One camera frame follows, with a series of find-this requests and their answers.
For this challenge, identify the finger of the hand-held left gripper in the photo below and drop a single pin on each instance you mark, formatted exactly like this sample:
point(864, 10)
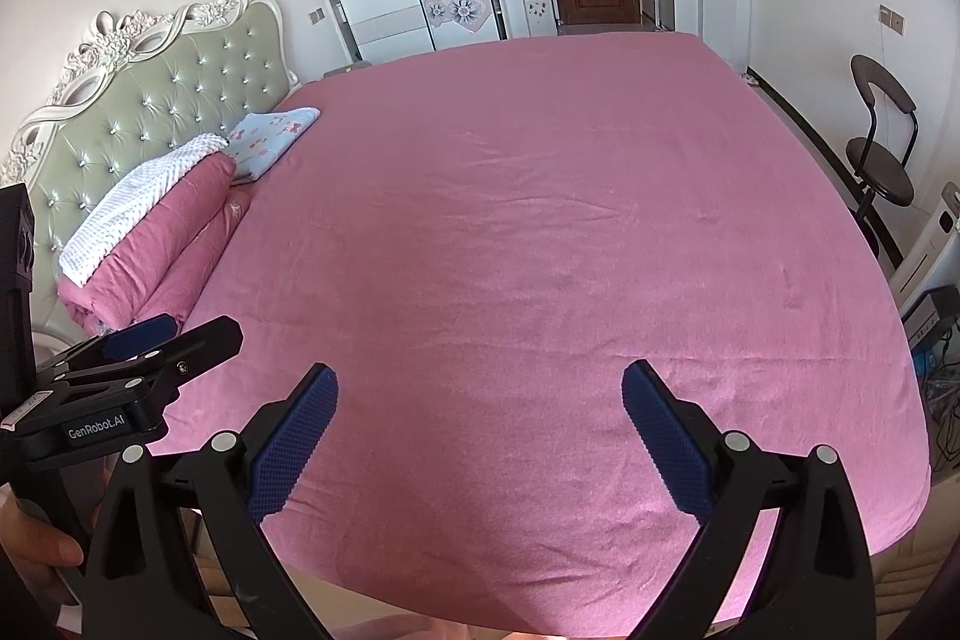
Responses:
point(202, 347)
point(142, 332)

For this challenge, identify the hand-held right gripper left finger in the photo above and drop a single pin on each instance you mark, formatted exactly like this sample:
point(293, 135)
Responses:
point(292, 445)

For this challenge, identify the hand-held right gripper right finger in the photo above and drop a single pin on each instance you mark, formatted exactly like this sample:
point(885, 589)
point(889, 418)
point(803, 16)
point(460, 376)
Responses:
point(667, 437)

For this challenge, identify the light blue patterned pillow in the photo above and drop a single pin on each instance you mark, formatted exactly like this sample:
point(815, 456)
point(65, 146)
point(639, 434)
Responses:
point(274, 141)

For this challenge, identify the white knit blanket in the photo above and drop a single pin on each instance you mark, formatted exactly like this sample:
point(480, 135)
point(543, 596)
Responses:
point(127, 212)

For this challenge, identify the person's left hand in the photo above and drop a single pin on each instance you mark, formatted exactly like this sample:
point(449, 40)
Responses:
point(37, 546)

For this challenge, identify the black round chair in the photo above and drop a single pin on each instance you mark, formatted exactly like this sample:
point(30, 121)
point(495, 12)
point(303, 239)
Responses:
point(881, 171)

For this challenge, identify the wall switch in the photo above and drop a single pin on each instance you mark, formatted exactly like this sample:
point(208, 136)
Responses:
point(316, 15)
point(892, 18)

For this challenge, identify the green tufted headboard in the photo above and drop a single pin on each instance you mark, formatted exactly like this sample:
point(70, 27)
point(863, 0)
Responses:
point(165, 93)

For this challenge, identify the black electronics box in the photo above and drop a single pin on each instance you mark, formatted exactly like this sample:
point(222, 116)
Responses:
point(934, 314)

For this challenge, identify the white tower appliance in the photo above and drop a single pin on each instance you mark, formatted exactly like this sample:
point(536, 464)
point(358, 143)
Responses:
point(930, 250)

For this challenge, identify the folded pink quilt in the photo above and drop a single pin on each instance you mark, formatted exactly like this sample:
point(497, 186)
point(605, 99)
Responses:
point(165, 242)

